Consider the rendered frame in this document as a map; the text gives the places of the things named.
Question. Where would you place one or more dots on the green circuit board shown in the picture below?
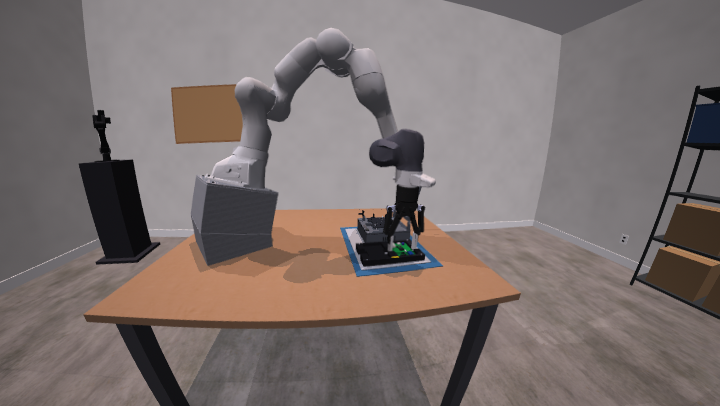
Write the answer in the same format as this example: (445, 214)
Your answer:
(402, 249)

